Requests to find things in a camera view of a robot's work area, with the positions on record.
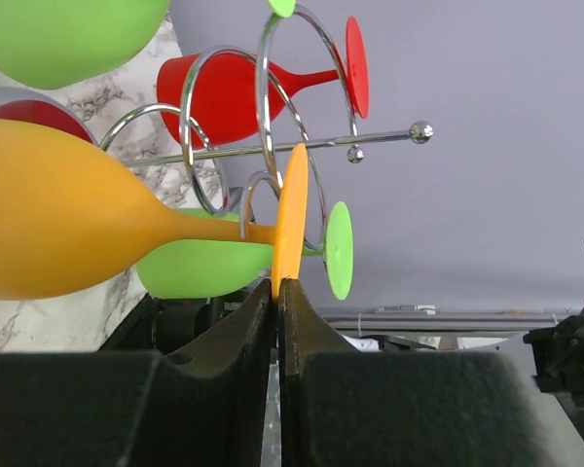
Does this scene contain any orange plastic wine glass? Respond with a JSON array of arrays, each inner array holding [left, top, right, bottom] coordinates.
[[0, 119, 309, 301]]

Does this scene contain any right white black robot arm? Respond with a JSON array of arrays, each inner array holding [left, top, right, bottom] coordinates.
[[524, 310, 584, 442]]

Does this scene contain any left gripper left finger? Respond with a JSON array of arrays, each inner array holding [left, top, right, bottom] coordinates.
[[0, 280, 273, 466]]

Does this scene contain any near green wine glass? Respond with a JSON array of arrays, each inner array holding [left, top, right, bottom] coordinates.
[[135, 201, 354, 301]]

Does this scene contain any green wine glass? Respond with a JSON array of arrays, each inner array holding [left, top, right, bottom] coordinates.
[[0, 0, 298, 91], [135, 201, 354, 301]]

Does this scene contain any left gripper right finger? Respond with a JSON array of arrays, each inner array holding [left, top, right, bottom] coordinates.
[[278, 279, 560, 466]]

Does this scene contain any far green wine glass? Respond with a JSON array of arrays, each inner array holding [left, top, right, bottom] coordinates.
[[0, 0, 298, 91]]

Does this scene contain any chrome wire wine glass rack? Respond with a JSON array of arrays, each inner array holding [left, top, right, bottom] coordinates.
[[0, 4, 434, 254]]

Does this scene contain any red plastic wine glass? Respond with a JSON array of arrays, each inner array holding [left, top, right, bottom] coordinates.
[[156, 17, 369, 145]]

